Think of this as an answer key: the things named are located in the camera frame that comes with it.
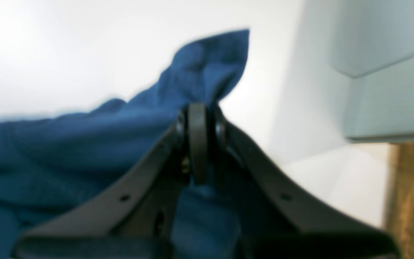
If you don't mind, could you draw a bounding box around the dark blue T-shirt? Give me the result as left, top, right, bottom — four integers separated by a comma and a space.
0, 29, 250, 259

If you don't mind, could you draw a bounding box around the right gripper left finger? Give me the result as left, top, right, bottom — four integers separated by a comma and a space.
12, 103, 207, 259

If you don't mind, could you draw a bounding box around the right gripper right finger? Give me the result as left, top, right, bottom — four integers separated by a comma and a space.
209, 107, 400, 259

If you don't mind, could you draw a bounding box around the grey plastic bin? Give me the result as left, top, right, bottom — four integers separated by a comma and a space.
330, 0, 414, 143

